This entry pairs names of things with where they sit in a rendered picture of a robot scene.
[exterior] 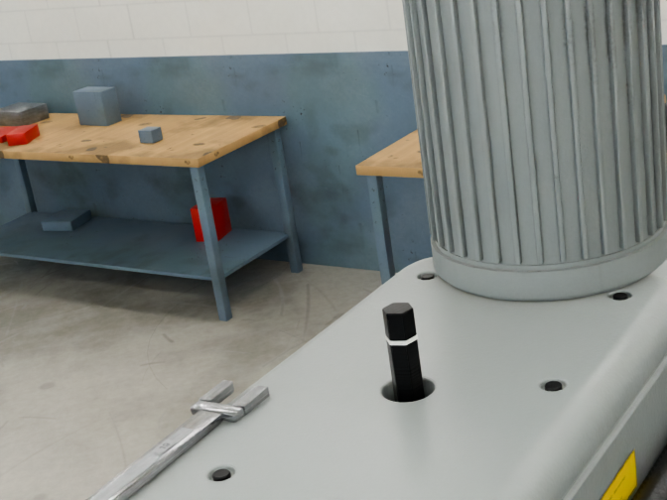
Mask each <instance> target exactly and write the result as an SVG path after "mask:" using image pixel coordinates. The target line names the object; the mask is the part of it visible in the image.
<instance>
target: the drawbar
mask: <svg viewBox="0 0 667 500"><path fill-rule="evenodd" d="M382 313H383V320H384V327H385V334H386V336H387V338H388V339H389V340H390V341H406V340H408V339H410V338H412V337H414V336H415V335H416V334H417V332H416V324H415V318H414V310H413V308H412V307H411V305H410V304H409V303H392V304H390V305H389V306H387V307H385V308H383V309H382ZM386 342H387V349H388V356H389V363H390V370H391V377H392V384H393V391H394V399H395V402H399V403H407V402H414V401H418V400H422V399H424V398H425V394H424V386H423V378H422V371H421V363H420V355H419V348H418V340H417V339H416V340H414V341H413V342H411V343H409V344H407V345H390V344H389V343H388V341H387V340H386Z"/></svg>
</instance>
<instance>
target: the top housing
mask: <svg viewBox="0 0 667 500"><path fill-rule="evenodd" d="M392 303H409V304H410V305H411V307H412V308H413V310H414V318H415V324H416V332H417V337H418V339H417V340H418V348H419V355H420V363H421V371H422V378H423V386H424V394H425V398H424V399H422V400H418V401H414V402H407V403H399V402H395V399H394V391H393V384H392V377H391V370H390V363H389V356H388V349H387V342H386V337H385V327H384V320H383V313H382V309H383V308H385V307H387V306H389V305H390V304H392ZM256 386H266V387H268V389H269V394H270V396H269V397H268V398H266V399H265V400H264V401H263V402H262V403H260V404H259V405H258V406H257V407H256V408H254V409H253V410H252V411H251V412H250V413H248V414H247V415H246V416H243V417H242V418H241V419H239V420H238V421H237V422H235V423H233V422H228V421H222V423H221V424H219V425H218V426H217V427H216V428H214V429H213V430H212V431H211V432H210V433H208V434H207V435H206V436H205V437H203V438H202V439H201V440H200V441H198V442H197V443H196V444H195V445H193V446H192V447H191V448H190V449H189V450H187V451H186V452H185V453H184V454H182V455H181V456H180V457H179V458H178V459H176V460H175V461H174V462H173V463H171V464H170V465H169V466H168V467H167V468H165V469H164V470H163V471H162V472H161V473H159V474H158V475H157V476H156V477H154V478H153V479H152V480H151V481H150V482H148V483H147V484H146V485H145V486H143V487H142V488H141V489H140V490H139V491H137V492H136V493H135V494H134V495H132V496H131V497H130V498H129V499H128V500H631V499H632V498H633V496H634V494H635V493H636V492H637V490H638V489H639V487H640V485H641V484H642V482H643V480H644V479H645V477H646V476H647V475H648V472H649V471H650V470H651V467H653V465H654V463H655V462H656V459H657V458H658V457H659V455H660V454H661V452H662V450H663V449H664V447H665V446H666V444H667V279H665V278H662V277H659V276H655V275H651V274H649V275H648V276H646V277H644V278H642V279H640V280H639V281H637V282H634V283H632V284H630V285H627V286H624V287H621V288H619V289H615V290H612V291H609V292H605V293H601V294H597V295H592V296H587V297H581V298H575V299H567V300H556V301H539V302H524V301H508V300H499V299H492V298H487V297H482V296H478V295H474V294H471V293H468V292H465V291H462V290H460V289H458V288H456V287H454V286H452V285H451V284H449V283H448V282H446V281H445V280H443V279H442V278H441V277H440V276H439V275H438V274H437V272H436V271H435V268H434V263H433V257H431V258H427V259H423V260H420V261H417V262H415V263H413V264H411V265H409V266H407V267H406V268H404V269H403V270H401V271H400V272H399V273H397V274H396V275H395V276H394V277H392V278H391V279H390V280H388V281H387V282H386V283H384V284H383V285H382V286H381V287H379V288H378V289H377V290H375V291H374V292H373V293H371V294H370V295H369V296H368V297H366V298H365V299H364V300H362V301H361V302H360V303H358V304H357V305H356V306H355V307H353V308H352V309H351V310H349V311H348V312H346V313H345V314H344V315H343V316H341V317H340V318H339V319H337V320H336V321H335V322H333V323H332V324H331V325H330V326H328V327H327V328H326V329H324V330H323V331H322V332H320V333H319V334H318V335H317V336H315V337H314V338H313V339H311V340H310V341H309V342H307V343H306V344H305V345H304V346H302V347H301V348H300V349H298V350H297V351H296V352H294V353H293V354H292V355H291V356H289V357H288V358H287V359H285V360H284V361H283V362H281V363H280V364H279V365H278V366H276V367H275V368H274V369H272V370H271V371H270V372H268V373H267V374H266V375H264V376H263V377H262V378H261V379H259V380H258V381H257V382H255V383H254V384H253V385H251V386H250V387H249V388H248V389H246V390H245V391H244V392H242V393H241V394H240V395H238V396H237V397H236V398H235V399H233V400H232V401H231V402H229V403H228V404H227V405H229V406H232V405H233V404H234V403H235V402H236V401H237V400H239V399H240V398H241V397H242V396H244V395H245V394H246V393H247V392H249V391H250V390H251V389H252V388H254V387H256Z"/></svg>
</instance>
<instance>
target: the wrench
mask: <svg viewBox="0 0 667 500"><path fill-rule="evenodd" d="M233 392H234V387H233V382H232V381H228V380H222V381H221V382H220V383H219V384H217V385H216V386H215V387H213V388H212V389H211V390H209V391H208V392H207V393H206V394H204V395H203V396H202V397H200V400H199V401H197V402H196V403H195V404H193V405H192V406H191V413H192V415H193V416H191V417H190V418H189V419H188V420H186V421H185V422H184V423H183V424H181V425H180V426H179V427H177V428H176V429H175V430H174V431H172V432H171V433H170V434H169V435H167V436H166V437H164V438H163V439H162V440H161V441H159V442H158V443H157V444H156V445H154V446H153V447H152V448H150V449H149V450H148V451H147V452H145V453H144V454H143V455H141V456H140V457H139V458H138V459H136V460H135V461H134V462H133V463H131V464H130V465H129V466H127V467H126V468H125V469H124V470H122V471H121V472H120V473H119V474H117V475H116V476H115V477H113V478H112V479H111V480H110V481H108V482H107V483H106V484H105V485H103V486H102V487H101V488H99V489H98V490H97V491H96V492H94V493H93V494H92V495H91V496H89V497H88V498H87V499H85V500H128V499H129V498H130V497H131V496H132V495H134V494H135V493H136V492H137V491H139V490H140V489H141V488H142V487H143V486H145V485H146V484H147V483H148V482H150V481H151V480H152V479H153V478H154V477H156V476H157V475H158V474H159V473H161V472H162V471H163V470H164V469H165V468H167V467H168V466H169V465H170V464H171V463H173V462H174V461H175V460H176V459H178V458H179V457H180V456H181V455H182V454H184V453H185V452H186V451H187V450H189V449H190V448H191V447H192V446H193V445H195V444H196V443H197V442H198V441H200V440H201V439H202V438H203V437H205V436H206V435H207V434H208V433H210V432H211V431H212V430H213V429H214V428H216V427H217V426H218V425H219V424H221V423H222V421H228V422H233V423H235V422H237V421H238V420H239V419H241V418H242V417H243V416H246V415H247V414H248V413H250V412H251V411H252V410H253V409H254V408H256V407H257V406H258V405H259V404H260V403H262V402H263V401H264V400H265V399H266V398H268V397H269V396H270V394H269V389H268V387H266V386H256V387H254V388H252V389H251V390H250V391H249V392H247V393H246V394H245V395H244V396H242V397H241V398H240V399H239V400H237V401H236V402H235V403H234V404H233V405H232V406H229V405H224V404H220V403H221V402H222V401H223V400H225V399H226V398H227V397H228V396H230V395H231V394H232V393H233Z"/></svg>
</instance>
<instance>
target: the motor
mask: <svg viewBox="0 0 667 500"><path fill-rule="evenodd" d="M402 5H403V14H404V22H405V30H406V38H407V47H408V55H409V63H410V70H411V78H412V87H413V95H414V103H415V111H416V120H417V128H418V136H419V144H420V153H421V161H422V169H423V177H424V186H425V194H426V202H427V209H428V218H429V226H430V233H431V234H432V235H431V246H432V254H433V263H434V268H435V271H436V272H437V274H438V275H439V276H440V277H441V278H442V279H443V280H445V281H446V282H448V283H449V284H451V285H452V286H454V287H456V288H458V289H460V290H462V291H465V292H468V293H471V294H474V295H478V296H482V297H487V298H492V299H499V300H508V301H524V302H539V301H556V300H567V299H575V298H581V297H587V296H592V295H597V294H601V293H605V292H609V291H612V290H615V289H619V288H621V287H624V286H627V285H630V284H632V283H634V282H637V281H639V280H640V279H642V278H644V277H646V276H648V275H649V274H651V273H652V272H653V271H655V270H656V269H657V268H658V267H659V266H660V265H662V264H663V263H664V262H665V261H666V259H667V147H666V124H665V101H664V78H663V56H662V33H661V10H660V0H402Z"/></svg>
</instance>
